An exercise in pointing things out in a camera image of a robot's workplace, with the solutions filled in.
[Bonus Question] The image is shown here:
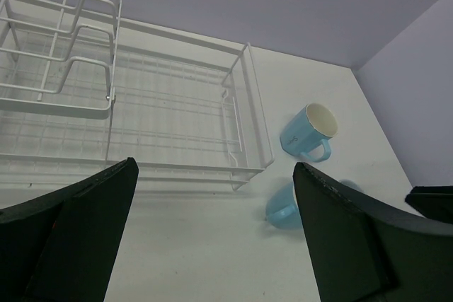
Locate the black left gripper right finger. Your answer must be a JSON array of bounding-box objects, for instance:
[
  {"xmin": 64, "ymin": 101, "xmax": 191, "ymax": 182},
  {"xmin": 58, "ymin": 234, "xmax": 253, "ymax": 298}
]
[{"xmin": 293, "ymin": 163, "xmax": 452, "ymax": 301}]

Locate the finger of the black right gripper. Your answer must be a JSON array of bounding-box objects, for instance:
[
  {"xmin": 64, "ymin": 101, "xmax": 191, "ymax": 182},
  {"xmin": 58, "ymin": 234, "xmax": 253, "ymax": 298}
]
[{"xmin": 405, "ymin": 185, "xmax": 453, "ymax": 223}]

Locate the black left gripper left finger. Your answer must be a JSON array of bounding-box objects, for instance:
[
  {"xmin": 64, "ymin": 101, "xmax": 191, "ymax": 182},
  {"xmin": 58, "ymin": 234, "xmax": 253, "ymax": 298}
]
[{"xmin": 1, "ymin": 157, "xmax": 139, "ymax": 301}]

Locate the round light blue mug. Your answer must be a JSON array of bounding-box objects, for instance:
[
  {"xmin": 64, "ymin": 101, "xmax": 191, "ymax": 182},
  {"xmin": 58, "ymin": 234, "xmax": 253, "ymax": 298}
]
[{"xmin": 265, "ymin": 179, "xmax": 367, "ymax": 233}]

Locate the faceted light blue mug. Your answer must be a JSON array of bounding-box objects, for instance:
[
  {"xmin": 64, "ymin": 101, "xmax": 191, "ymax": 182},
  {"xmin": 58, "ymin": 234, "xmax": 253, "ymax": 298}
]
[{"xmin": 280, "ymin": 103, "xmax": 338, "ymax": 163}]

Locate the white wire dish rack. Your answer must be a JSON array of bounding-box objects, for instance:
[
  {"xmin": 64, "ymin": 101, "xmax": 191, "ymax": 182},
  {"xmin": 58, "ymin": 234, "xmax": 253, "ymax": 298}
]
[{"xmin": 1, "ymin": 0, "xmax": 275, "ymax": 190}]

